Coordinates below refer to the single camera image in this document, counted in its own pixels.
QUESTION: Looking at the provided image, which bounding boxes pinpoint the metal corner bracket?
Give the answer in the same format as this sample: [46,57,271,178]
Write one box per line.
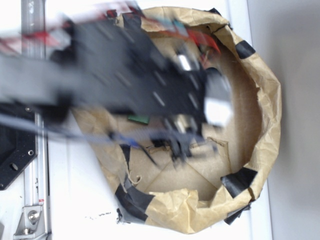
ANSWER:
[13,205,46,240]

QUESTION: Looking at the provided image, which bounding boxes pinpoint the green rectangular block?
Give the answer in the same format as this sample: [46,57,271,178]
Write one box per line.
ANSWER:
[127,115,150,125]

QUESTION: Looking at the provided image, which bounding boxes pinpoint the grey cable bundle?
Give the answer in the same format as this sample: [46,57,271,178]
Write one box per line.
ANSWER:
[0,113,141,148]

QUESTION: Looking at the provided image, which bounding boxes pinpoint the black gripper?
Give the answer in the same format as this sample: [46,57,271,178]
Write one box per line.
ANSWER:
[151,45,233,162]

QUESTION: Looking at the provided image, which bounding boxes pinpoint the aluminium extrusion rail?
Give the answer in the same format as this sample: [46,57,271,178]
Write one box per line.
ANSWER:
[21,0,52,240]

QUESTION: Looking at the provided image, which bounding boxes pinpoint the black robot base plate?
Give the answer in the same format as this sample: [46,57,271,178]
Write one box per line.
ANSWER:
[0,102,39,191]

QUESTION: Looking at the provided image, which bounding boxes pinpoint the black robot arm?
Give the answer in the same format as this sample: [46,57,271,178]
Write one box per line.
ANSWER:
[0,19,233,159]

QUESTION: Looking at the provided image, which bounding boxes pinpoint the brown paper bag bin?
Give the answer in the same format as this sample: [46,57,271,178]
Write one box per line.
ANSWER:
[91,6,282,234]

